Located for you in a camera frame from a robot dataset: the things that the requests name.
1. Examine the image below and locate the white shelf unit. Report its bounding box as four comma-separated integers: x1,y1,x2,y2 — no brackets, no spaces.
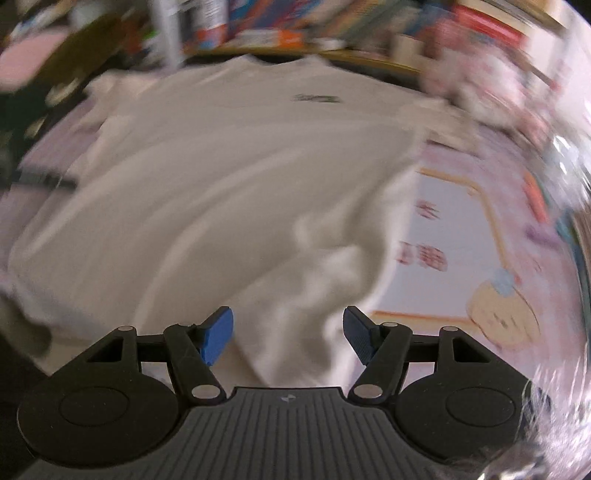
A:
150,0,188,70

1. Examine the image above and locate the orange highlighter pen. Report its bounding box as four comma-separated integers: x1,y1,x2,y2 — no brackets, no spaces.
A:
523,173,551,224

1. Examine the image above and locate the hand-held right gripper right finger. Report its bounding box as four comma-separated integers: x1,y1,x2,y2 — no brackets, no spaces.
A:
342,306,498,407

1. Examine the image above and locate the row of colourful books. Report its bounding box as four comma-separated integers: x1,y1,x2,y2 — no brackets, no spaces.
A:
185,0,571,70

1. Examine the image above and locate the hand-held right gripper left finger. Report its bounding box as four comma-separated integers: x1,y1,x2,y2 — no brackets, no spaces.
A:
85,306,234,407

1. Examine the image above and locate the white plush toy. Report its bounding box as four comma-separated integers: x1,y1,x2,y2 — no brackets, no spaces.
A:
418,44,536,127

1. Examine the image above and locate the pink plush pillow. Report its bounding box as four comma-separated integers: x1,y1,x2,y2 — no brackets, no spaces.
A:
0,25,70,90

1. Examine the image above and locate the pink printed table mat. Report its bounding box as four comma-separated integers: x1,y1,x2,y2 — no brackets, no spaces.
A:
0,92,588,393

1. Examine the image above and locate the white t-shirt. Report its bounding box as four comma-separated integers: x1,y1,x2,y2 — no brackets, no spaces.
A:
0,54,462,389

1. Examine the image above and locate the brown coat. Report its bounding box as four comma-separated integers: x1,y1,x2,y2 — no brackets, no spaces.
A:
44,11,125,95

